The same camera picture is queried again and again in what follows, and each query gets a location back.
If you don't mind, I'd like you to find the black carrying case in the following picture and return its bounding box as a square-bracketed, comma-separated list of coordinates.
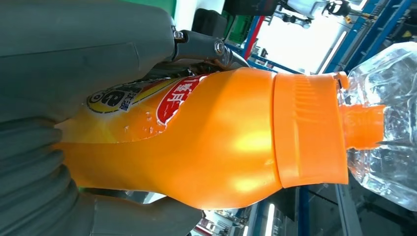
[192, 8, 228, 40]

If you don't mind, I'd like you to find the green table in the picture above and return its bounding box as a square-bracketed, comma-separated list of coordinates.
[123, 0, 177, 17]

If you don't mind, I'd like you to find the green plastic crate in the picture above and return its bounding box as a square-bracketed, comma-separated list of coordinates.
[228, 14, 254, 45]

